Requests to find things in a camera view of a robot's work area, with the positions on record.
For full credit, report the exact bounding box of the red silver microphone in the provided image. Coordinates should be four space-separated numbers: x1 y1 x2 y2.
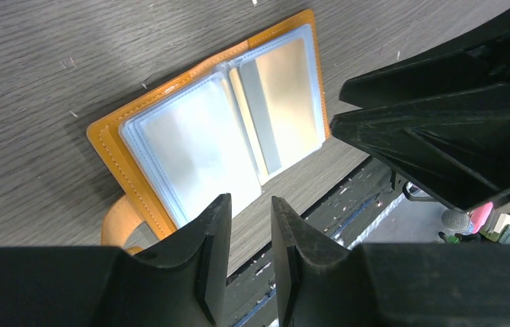
440 209 474 235

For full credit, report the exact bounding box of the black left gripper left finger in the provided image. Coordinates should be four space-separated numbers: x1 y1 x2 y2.
0 193 232 326

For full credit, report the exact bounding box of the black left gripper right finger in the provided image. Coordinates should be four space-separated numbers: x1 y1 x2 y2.
271 197 510 326

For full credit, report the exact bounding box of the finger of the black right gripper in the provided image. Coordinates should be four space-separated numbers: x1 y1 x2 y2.
331 84 510 211
340 9 510 108

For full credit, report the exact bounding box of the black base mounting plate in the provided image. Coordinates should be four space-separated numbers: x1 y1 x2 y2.
223 158 406 326

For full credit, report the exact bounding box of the orange leather card holder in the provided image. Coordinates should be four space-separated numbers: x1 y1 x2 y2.
87 9 331 254

